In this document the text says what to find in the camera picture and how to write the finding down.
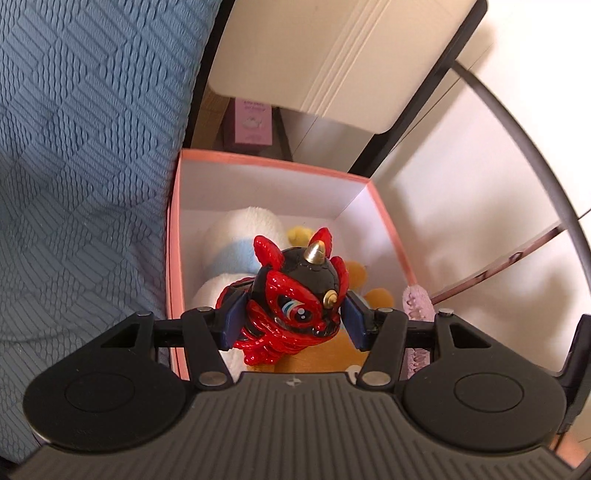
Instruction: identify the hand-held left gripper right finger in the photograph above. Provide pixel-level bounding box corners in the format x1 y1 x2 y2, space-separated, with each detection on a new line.
344 290 494 389

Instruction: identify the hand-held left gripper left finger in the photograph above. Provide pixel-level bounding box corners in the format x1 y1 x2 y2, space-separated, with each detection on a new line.
99 286 252 389

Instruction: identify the red lion figurine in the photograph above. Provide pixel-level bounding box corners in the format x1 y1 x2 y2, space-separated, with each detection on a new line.
215 227 352 367

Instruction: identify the pink plush toy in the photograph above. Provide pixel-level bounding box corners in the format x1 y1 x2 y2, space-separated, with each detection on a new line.
403 285 435 381

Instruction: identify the white blue plush toy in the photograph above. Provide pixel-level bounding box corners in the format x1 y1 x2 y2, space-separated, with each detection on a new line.
191 206 315 377

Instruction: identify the pink storage box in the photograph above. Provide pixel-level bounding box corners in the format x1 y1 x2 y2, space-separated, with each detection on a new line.
165 148 437 381

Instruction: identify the small pink carton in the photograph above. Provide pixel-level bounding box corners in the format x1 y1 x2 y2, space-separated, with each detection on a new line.
233 98 273 147

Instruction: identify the blue textured sofa cover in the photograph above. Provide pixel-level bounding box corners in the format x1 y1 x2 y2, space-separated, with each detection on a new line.
0 0 223 464

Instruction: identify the black metal hoop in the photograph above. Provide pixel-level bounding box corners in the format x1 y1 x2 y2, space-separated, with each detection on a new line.
450 61 581 241

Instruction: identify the white cabinet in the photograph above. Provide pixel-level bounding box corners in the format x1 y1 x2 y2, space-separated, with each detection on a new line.
208 0 489 136

